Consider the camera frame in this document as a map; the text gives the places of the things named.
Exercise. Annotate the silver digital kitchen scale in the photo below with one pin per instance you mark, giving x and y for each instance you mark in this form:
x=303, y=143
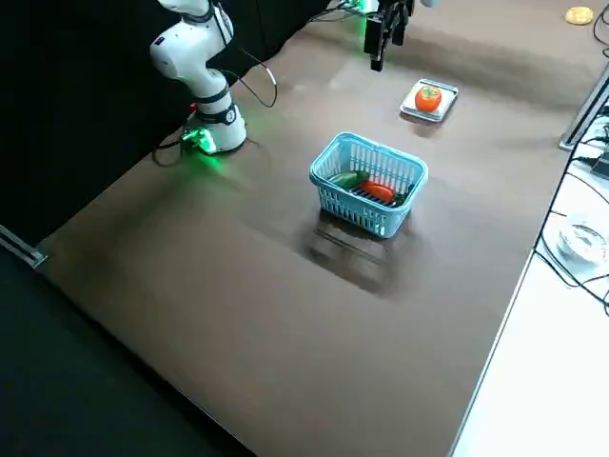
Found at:
x=449, y=95

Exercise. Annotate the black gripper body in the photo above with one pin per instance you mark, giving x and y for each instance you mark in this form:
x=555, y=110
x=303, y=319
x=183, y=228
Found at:
x=395, y=7

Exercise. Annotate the round orange waffle bread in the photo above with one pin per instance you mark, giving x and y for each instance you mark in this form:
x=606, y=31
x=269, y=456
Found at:
x=579, y=15

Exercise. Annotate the orange toy carrot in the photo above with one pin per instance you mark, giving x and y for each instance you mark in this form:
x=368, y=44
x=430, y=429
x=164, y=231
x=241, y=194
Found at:
x=380, y=190

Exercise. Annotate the orange-red toy tomato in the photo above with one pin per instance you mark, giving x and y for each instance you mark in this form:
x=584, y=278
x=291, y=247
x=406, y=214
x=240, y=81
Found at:
x=428, y=101

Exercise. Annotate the black box device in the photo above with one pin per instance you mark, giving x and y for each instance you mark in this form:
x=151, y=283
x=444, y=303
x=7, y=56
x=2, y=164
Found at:
x=602, y=166

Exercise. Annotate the aluminium frame post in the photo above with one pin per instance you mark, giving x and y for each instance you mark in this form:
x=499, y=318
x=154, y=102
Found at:
x=578, y=128
x=28, y=252

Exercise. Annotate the green toy cucumber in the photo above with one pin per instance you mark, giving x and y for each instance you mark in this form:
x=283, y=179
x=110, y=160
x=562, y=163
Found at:
x=347, y=180

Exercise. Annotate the clear glass bowl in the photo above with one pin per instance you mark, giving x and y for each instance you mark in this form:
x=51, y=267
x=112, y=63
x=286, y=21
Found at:
x=580, y=240

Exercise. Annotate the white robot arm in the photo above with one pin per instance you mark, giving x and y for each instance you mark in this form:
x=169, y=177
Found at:
x=190, y=52

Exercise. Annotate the light blue plastic basket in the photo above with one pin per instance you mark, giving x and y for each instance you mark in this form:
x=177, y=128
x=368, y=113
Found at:
x=352, y=209

